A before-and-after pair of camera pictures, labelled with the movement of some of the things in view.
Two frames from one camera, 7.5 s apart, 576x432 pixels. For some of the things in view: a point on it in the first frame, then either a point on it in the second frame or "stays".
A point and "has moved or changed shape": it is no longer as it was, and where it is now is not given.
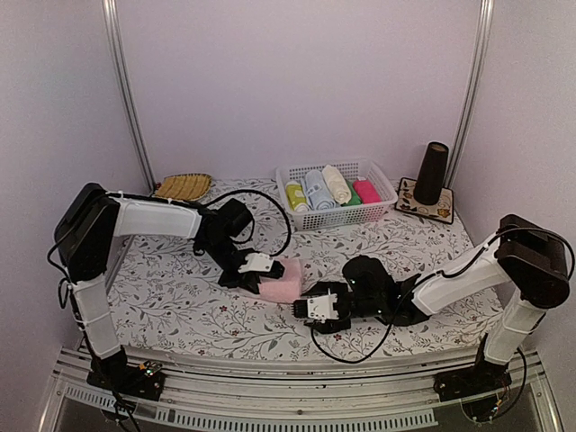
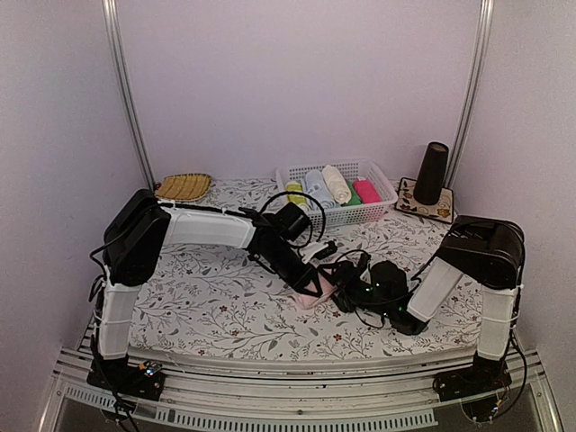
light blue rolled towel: x=317 y=192 stays
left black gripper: x=251 y=279 to x=300 y=283
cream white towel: x=339 y=187 stays
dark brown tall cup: x=428 y=182 stays
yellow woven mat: x=186 y=186 stays
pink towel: x=286 y=289 has moved or changed shape
